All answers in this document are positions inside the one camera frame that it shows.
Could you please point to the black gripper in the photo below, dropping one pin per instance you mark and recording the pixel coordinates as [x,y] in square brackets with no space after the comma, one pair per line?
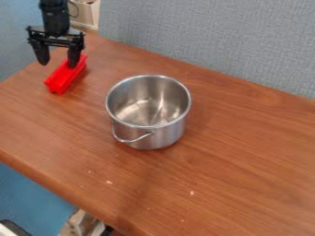
[41,40]

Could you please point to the red plastic block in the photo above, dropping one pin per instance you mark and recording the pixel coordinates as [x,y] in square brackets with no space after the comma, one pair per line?
[63,76]

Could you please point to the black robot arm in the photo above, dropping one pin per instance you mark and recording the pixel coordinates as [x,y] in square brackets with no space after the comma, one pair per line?
[55,33]

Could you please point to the stainless steel pot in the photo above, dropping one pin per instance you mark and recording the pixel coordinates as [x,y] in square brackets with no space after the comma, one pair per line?
[149,106]

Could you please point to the black and white device corner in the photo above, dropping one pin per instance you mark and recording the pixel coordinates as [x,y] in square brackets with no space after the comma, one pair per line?
[11,229]

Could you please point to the light wooden frame under table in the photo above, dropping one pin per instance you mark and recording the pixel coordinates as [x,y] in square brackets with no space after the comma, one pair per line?
[83,224]

